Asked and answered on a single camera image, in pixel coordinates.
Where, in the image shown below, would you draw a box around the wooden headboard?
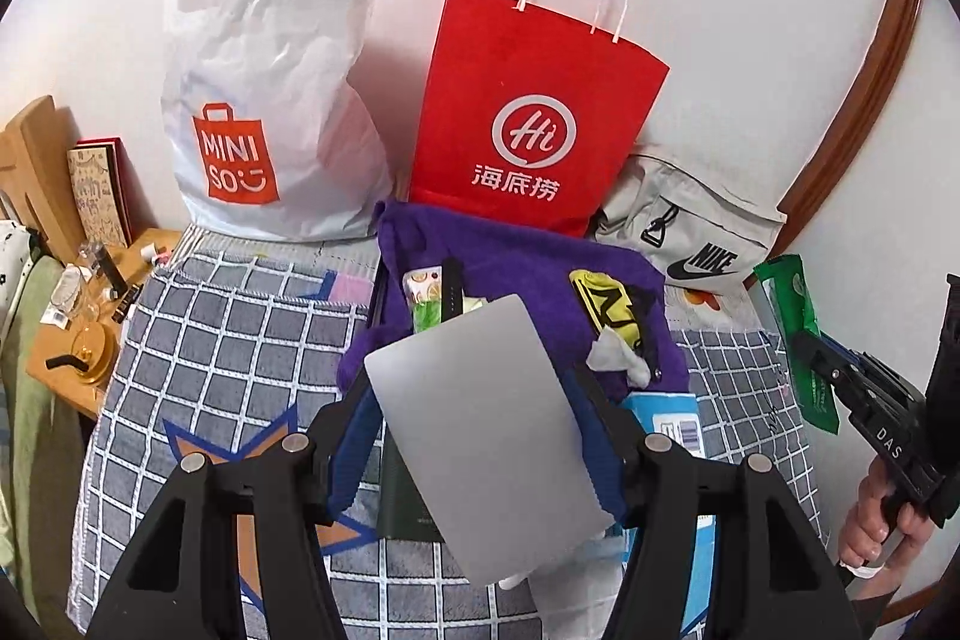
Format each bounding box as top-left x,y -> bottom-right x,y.
2,96 -> 85,265

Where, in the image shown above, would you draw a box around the blue tissue box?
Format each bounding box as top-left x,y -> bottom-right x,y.
618,389 -> 719,634

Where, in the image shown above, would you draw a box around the grey checked cloth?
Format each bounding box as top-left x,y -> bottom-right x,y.
67,229 -> 820,638

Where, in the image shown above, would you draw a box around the white Miniso plastic bag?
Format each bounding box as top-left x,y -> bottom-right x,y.
161,0 -> 394,242

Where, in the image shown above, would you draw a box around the wooden nightstand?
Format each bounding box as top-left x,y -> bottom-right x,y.
28,227 -> 182,420

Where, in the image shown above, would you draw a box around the purple towel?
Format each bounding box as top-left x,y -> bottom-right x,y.
337,200 -> 688,393

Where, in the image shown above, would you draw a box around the yellow black pouch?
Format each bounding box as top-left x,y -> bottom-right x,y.
569,269 -> 654,356

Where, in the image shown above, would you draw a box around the dark green tea tin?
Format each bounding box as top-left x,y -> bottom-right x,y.
377,432 -> 443,542

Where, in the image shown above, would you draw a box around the red Haidilao paper bag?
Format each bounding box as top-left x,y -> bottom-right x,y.
409,0 -> 669,237

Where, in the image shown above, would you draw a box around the brown door frame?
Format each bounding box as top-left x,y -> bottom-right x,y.
770,0 -> 923,259

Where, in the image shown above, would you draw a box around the grey Nike waist bag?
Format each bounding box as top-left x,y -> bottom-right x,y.
594,148 -> 786,294

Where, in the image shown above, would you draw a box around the white cotton glove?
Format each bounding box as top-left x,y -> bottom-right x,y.
586,328 -> 652,390

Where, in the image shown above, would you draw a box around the patterned book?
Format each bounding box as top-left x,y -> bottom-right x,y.
67,136 -> 133,247

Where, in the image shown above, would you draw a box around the fruit print wipe packet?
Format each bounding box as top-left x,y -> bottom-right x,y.
402,266 -> 443,310

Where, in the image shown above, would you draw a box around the amber glass teapot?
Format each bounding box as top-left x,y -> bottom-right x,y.
39,319 -> 121,386

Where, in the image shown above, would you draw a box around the person's right hand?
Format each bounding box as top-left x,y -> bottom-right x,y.
838,456 -> 934,575

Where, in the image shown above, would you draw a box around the green snack packet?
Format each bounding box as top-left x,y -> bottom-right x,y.
751,253 -> 842,435

